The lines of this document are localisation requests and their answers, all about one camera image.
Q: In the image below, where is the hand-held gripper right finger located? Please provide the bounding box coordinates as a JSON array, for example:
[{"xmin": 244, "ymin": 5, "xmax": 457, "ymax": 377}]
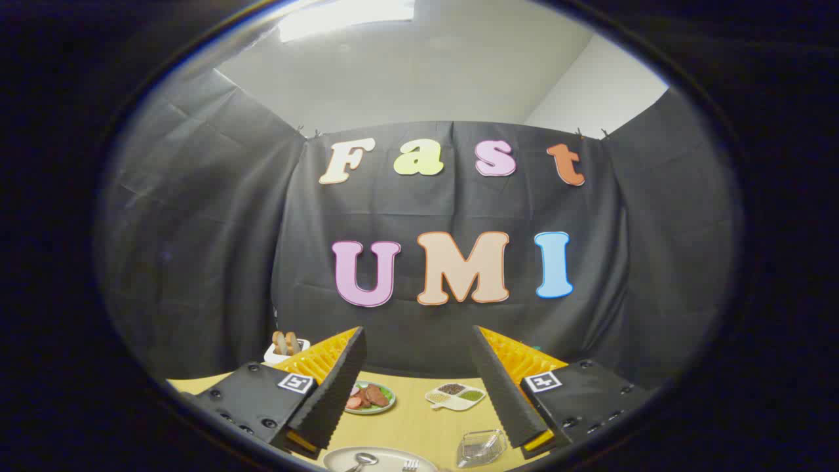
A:
[{"xmin": 469, "ymin": 325, "xmax": 656, "ymax": 460}]

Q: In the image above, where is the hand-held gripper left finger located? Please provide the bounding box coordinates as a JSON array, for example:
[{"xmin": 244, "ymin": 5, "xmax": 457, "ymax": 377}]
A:
[{"xmin": 178, "ymin": 326, "xmax": 368, "ymax": 461}]

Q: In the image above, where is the cream divided dish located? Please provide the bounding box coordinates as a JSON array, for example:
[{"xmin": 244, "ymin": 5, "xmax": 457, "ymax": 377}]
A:
[{"xmin": 425, "ymin": 383, "xmax": 486, "ymax": 412}]

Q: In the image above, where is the pale green food plate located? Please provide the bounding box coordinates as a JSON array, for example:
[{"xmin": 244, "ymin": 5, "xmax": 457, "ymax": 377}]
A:
[{"xmin": 345, "ymin": 381, "xmax": 397, "ymax": 416}]

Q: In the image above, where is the cream toaster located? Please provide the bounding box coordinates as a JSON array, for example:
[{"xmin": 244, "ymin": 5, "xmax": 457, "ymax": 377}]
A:
[{"xmin": 263, "ymin": 338, "xmax": 311, "ymax": 366}]

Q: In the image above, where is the large white plate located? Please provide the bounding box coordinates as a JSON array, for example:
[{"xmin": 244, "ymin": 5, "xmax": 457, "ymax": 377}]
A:
[{"xmin": 322, "ymin": 446, "xmax": 439, "ymax": 472}]

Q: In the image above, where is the metal wire basket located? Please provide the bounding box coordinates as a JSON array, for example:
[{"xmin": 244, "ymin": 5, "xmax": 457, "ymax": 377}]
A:
[{"xmin": 456, "ymin": 429, "xmax": 509, "ymax": 469}]

